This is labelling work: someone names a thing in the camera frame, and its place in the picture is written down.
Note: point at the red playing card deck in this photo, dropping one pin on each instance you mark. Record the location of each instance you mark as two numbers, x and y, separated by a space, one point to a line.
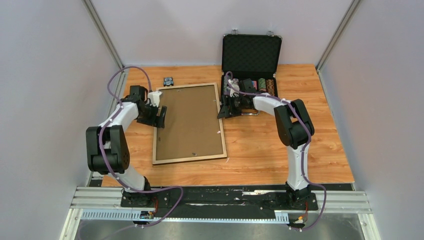
254 83

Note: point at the light wooden picture frame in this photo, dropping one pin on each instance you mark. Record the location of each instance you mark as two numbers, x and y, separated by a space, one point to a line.
190 160

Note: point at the black poker chip case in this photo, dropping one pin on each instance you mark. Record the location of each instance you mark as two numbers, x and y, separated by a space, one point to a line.
249 57

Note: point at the small blue owl toy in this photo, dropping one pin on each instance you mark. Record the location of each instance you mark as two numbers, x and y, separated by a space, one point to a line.
168 82

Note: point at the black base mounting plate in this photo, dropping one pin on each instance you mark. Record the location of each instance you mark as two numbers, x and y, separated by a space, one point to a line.
219 202

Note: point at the orange brown chip column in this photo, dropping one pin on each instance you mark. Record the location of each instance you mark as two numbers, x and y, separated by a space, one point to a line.
270 86

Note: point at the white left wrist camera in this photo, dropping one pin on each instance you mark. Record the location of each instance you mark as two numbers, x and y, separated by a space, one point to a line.
154 98

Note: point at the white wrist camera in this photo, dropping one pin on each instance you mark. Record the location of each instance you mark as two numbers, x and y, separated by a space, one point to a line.
234 89
154 98

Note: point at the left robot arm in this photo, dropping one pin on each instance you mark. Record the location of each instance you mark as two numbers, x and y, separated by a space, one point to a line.
106 145

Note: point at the aluminium front rail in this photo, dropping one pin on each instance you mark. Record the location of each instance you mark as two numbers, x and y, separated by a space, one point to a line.
103 203

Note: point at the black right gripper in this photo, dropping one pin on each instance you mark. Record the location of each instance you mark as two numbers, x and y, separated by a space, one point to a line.
225 112

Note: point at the green poker chip column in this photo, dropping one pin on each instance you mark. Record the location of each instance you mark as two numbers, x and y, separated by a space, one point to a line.
261 83

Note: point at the dark green chip column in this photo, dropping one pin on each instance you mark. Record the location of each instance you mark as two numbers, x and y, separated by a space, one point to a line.
225 87

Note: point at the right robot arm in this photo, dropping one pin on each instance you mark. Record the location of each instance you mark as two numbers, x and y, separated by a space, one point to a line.
294 127

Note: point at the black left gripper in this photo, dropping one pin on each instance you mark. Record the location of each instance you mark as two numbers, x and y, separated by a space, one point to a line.
158 121

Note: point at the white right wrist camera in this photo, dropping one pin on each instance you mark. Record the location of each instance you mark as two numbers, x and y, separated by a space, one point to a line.
234 89

